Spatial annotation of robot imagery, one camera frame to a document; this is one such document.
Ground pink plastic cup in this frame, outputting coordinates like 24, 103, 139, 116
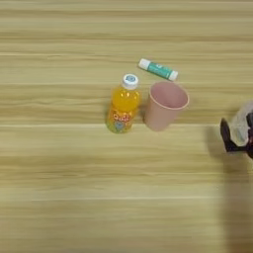
143, 81, 191, 132

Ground orange juice bottle white cap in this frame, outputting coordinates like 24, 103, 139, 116
106, 73, 142, 134

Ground green and white glue stick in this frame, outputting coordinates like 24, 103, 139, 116
137, 57, 180, 82

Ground clear packing tape roll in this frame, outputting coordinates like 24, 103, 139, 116
228, 100, 253, 148

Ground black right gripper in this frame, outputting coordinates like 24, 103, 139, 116
219, 112, 253, 160

